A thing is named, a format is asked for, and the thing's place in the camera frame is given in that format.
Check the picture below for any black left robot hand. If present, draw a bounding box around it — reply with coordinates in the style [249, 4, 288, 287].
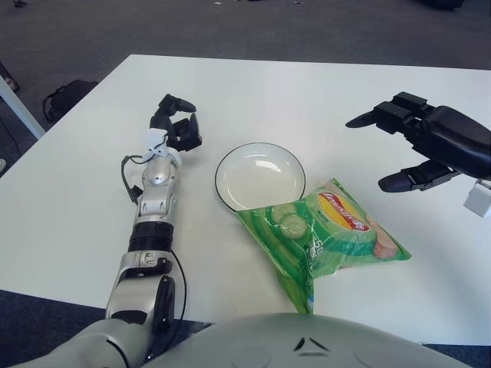
[149, 94, 203, 154]

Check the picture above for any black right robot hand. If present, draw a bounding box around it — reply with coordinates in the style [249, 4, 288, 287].
[344, 91, 491, 192]

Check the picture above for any green potato chips bag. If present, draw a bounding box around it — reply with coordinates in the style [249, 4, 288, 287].
[234, 176, 412, 315]

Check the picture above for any white plate with black rim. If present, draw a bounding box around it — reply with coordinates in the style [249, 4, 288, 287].
[214, 142, 308, 212]

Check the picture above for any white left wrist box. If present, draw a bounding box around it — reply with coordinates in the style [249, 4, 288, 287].
[143, 129, 170, 161]

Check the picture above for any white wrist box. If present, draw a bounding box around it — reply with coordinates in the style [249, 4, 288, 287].
[143, 129, 170, 161]
[463, 178, 491, 219]

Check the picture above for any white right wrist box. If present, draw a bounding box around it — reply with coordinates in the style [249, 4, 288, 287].
[463, 178, 491, 219]

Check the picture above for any black backpack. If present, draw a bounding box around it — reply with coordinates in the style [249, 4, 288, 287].
[41, 79, 99, 123]

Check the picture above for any white table leg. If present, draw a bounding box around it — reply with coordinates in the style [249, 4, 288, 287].
[0, 74, 46, 140]

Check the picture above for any grey robot torso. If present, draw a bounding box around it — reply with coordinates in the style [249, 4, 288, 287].
[145, 312, 475, 368]

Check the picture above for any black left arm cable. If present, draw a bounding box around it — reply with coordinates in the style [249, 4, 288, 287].
[120, 153, 189, 323]

